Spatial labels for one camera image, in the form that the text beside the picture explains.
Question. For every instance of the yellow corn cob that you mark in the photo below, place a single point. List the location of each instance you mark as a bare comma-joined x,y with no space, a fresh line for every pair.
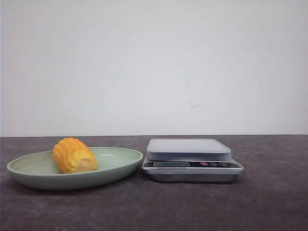
73,156

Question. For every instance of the silver digital kitchen scale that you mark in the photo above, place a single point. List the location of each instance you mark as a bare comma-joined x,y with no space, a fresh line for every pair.
190,160

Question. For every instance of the green oval plate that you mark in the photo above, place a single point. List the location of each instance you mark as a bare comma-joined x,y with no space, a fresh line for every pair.
39,170

